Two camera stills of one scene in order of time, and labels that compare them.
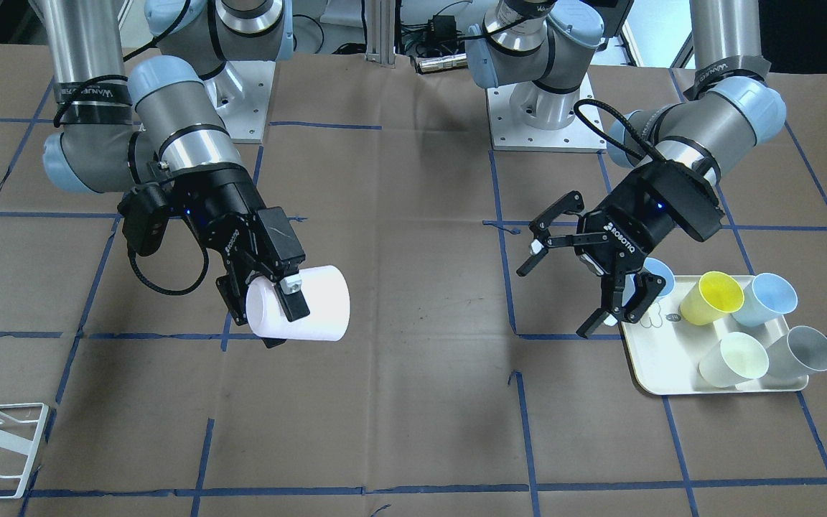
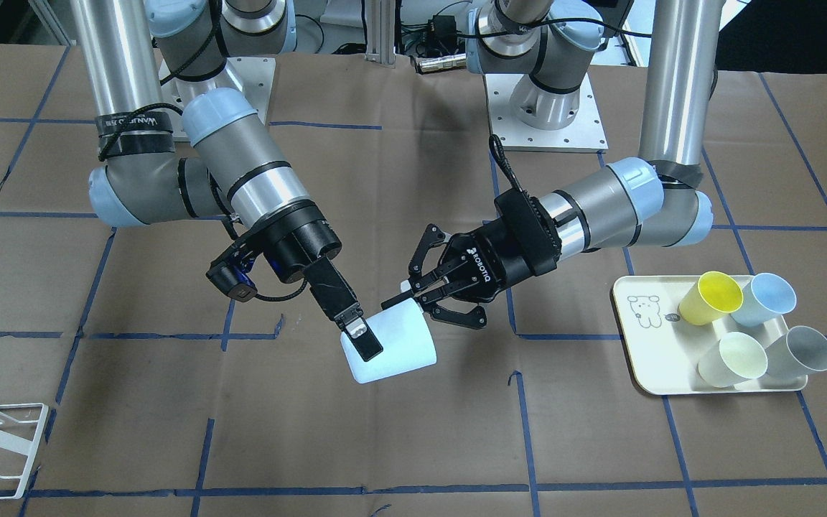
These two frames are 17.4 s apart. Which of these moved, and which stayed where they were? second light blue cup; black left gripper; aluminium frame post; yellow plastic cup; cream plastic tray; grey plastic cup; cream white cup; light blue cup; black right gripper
Moved: light blue cup; black left gripper; black right gripper
Stayed: aluminium frame post; cream plastic tray; second light blue cup; yellow plastic cup; grey plastic cup; cream white cup
